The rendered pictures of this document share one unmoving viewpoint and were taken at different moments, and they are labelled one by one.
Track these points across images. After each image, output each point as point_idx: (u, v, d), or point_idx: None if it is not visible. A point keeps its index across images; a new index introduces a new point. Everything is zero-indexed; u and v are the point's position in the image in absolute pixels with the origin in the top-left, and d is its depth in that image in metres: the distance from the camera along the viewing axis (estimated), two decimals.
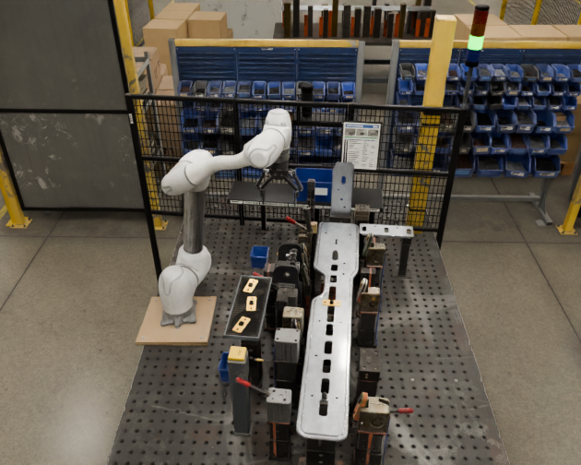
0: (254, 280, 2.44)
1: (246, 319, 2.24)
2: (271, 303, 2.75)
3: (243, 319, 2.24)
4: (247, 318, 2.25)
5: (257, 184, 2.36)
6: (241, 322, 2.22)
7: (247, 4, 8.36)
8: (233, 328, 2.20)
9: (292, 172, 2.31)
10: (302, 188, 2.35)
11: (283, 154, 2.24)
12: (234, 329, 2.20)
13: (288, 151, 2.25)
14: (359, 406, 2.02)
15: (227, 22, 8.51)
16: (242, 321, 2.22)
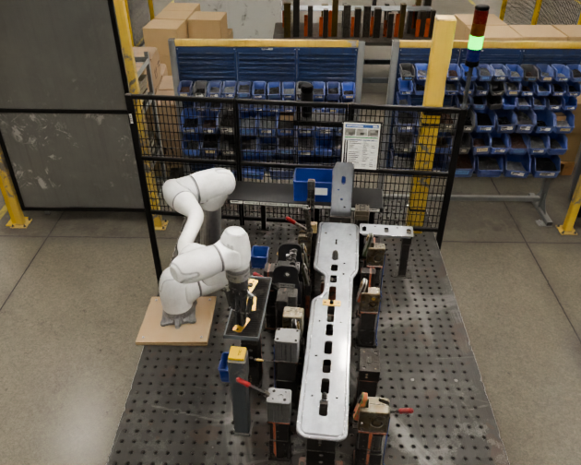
0: (254, 280, 2.44)
1: (246, 319, 2.24)
2: (271, 303, 2.75)
3: None
4: (247, 318, 2.25)
5: (228, 303, 2.17)
6: (241, 322, 2.22)
7: (247, 4, 8.36)
8: (233, 328, 2.20)
9: (251, 296, 2.09)
10: (248, 312, 2.15)
11: (238, 275, 2.02)
12: (234, 329, 2.20)
13: (244, 273, 2.03)
14: (359, 406, 2.02)
15: (227, 22, 8.51)
16: None
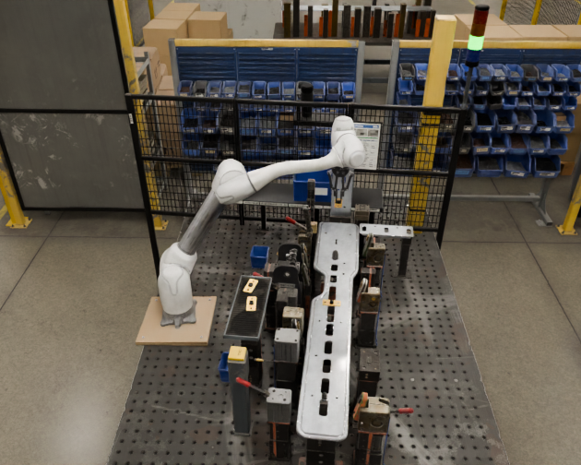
0: (254, 280, 2.44)
1: (339, 199, 2.83)
2: (271, 303, 2.75)
3: (337, 200, 2.82)
4: (339, 198, 2.83)
5: (330, 185, 2.74)
6: (337, 201, 2.80)
7: (247, 4, 8.36)
8: (335, 206, 2.77)
9: (352, 173, 2.69)
10: (348, 188, 2.74)
11: None
12: (336, 207, 2.77)
13: None
14: (359, 406, 2.02)
15: (227, 22, 8.51)
16: (338, 200, 2.80)
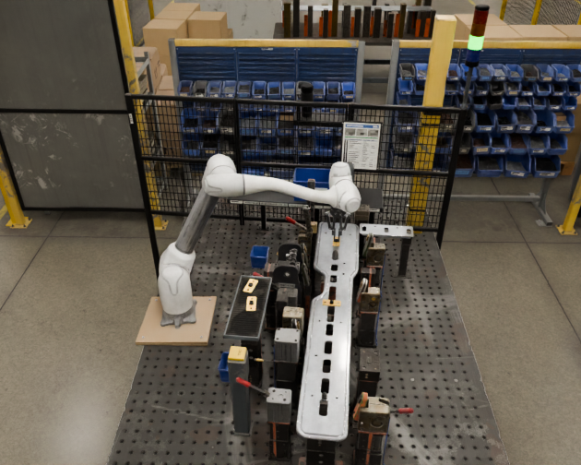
0: (254, 280, 2.44)
1: (337, 237, 2.96)
2: (271, 303, 2.75)
3: (335, 238, 2.96)
4: (337, 236, 2.97)
5: (328, 225, 2.87)
6: (336, 240, 2.94)
7: (247, 4, 8.36)
8: (333, 244, 2.91)
9: (349, 215, 2.82)
10: (345, 228, 2.87)
11: None
12: (334, 244, 2.90)
13: None
14: (359, 406, 2.02)
15: (227, 22, 8.51)
16: (336, 239, 2.93)
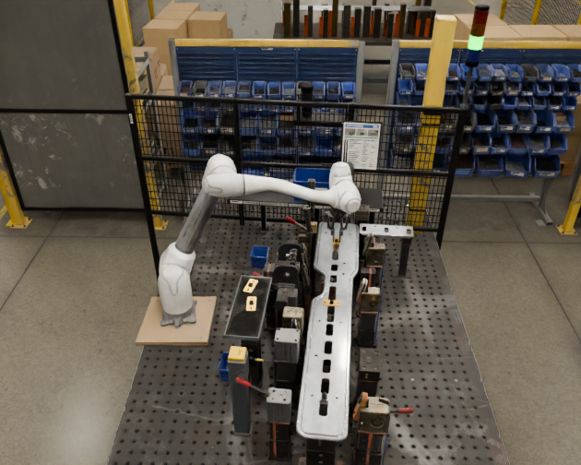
0: (254, 280, 2.44)
1: (337, 239, 2.96)
2: (271, 303, 2.75)
3: (335, 239, 2.96)
4: (337, 238, 2.97)
5: (327, 225, 2.87)
6: (336, 240, 2.94)
7: (247, 4, 8.36)
8: (333, 244, 2.90)
9: (349, 214, 2.82)
10: (347, 229, 2.87)
11: None
12: (334, 244, 2.90)
13: None
14: (359, 406, 2.02)
15: (227, 22, 8.51)
16: (337, 239, 2.94)
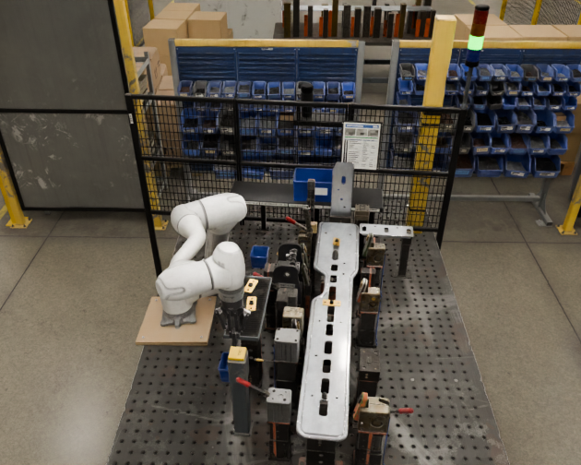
0: (254, 280, 2.44)
1: (337, 239, 2.96)
2: (271, 303, 2.75)
3: (335, 239, 2.96)
4: (337, 238, 2.97)
5: (222, 326, 2.01)
6: (336, 240, 2.94)
7: (247, 4, 8.36)
8: (333, 244, 2.90)
9: (248, 314, 1.96)
10: (243, 330, 2.01)
11: (235, 293, 1.88)
12: (334, 244, 2.90)
13: (241, 290, 1.89)
14: (359, 406, 2.02)
15: (227, 22, 8.51)
16: (337, 239, 2.94)
